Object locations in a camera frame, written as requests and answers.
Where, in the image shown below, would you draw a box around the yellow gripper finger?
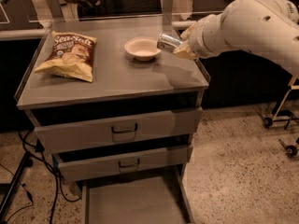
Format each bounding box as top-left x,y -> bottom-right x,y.
173,41 -> 196,60
180,23 -> 197,40

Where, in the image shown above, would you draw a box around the silver redbull can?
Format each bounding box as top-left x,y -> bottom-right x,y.
157,33 -> 182,53

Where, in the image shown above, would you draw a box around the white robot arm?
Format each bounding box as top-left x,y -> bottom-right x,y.
173,0 -> 299,77

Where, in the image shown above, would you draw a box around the grey top drawer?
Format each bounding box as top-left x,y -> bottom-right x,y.
35,107 -> 202,154

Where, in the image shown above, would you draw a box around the grey drawer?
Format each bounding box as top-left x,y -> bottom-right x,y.
35,107 -> 202,154
58,145 -> 193,182
81,166 -> 195,224

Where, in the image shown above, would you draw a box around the grey drawer cabinet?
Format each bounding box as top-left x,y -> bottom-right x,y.
14,15 -> 211,224

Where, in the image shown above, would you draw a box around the grey bottom drawer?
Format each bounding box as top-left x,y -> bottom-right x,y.
81,166 -> 195,224

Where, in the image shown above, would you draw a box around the grey middle drawer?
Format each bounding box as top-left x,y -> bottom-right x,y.
58,145 -> 193,182

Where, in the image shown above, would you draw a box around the white paper bowl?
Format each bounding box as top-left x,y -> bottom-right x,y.
124,36 -> 162,62

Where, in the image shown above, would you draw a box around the sea salt chips bag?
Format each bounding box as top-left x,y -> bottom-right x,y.
35,31 -> 97,82

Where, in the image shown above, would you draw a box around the black tripod leg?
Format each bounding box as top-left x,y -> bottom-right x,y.
0,151 -> 32,221

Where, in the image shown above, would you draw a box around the wheeled cart frame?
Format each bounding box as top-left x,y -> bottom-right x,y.
262,76 -> 299,158

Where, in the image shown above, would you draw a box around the black floor cables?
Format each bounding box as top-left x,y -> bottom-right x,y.
0,129 -> 82,224

